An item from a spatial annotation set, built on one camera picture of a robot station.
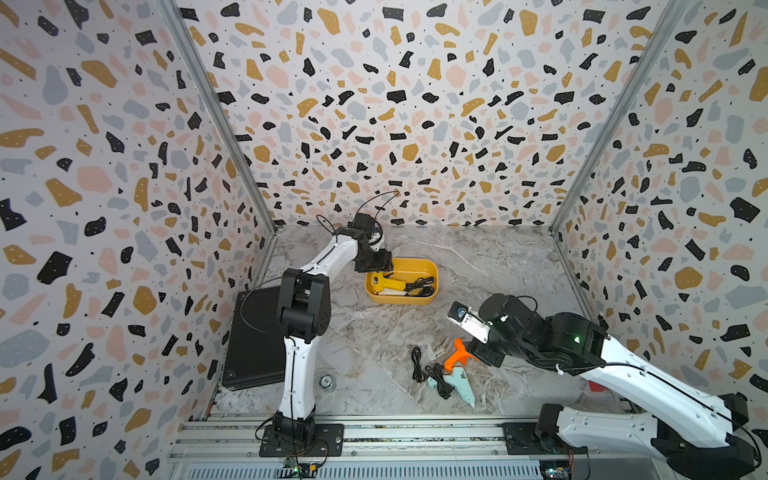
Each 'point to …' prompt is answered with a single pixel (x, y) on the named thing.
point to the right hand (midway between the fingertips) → (471, 331)
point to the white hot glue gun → (388, 291)
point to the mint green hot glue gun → (460, 382)
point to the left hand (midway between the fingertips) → (388, 266)
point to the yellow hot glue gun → (379, 282)
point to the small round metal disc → (325, 381)
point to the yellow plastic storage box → (398, 299)
